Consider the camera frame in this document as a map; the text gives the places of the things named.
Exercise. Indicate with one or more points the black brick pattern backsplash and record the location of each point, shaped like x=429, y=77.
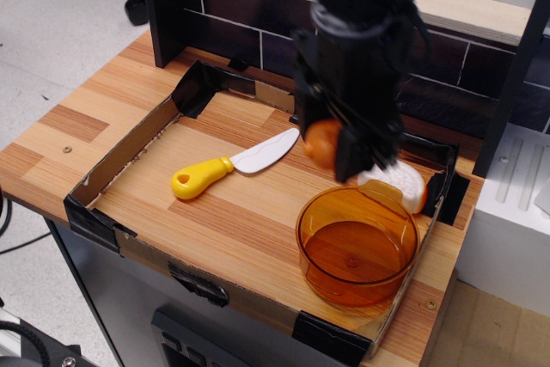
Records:
x=456, y=80

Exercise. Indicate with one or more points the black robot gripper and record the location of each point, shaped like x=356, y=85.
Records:
x=352, y=78

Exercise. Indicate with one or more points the white block with grooves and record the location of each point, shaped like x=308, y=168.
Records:
x=506, y=248

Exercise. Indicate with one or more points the transparent orange plastic pot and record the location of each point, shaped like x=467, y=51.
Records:
x=357, y=243

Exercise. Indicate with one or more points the black caster wheel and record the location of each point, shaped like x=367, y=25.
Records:
x=137, y=12

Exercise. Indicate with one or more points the yellow handled white toy knife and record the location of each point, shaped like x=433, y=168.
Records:
x=189, y=182

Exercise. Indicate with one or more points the white toy food slice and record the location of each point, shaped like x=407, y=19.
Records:
x=404, y=178

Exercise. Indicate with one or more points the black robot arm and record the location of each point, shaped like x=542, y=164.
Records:
x=359, y=16

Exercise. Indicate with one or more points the black metal bracket with screw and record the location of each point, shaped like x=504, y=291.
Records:
x=24, y=345

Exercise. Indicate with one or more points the taped cardboard fence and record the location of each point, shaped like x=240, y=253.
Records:
x=216, y=280

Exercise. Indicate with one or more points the orange plastic toy carrot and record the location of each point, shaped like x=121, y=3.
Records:
x=321, y=142

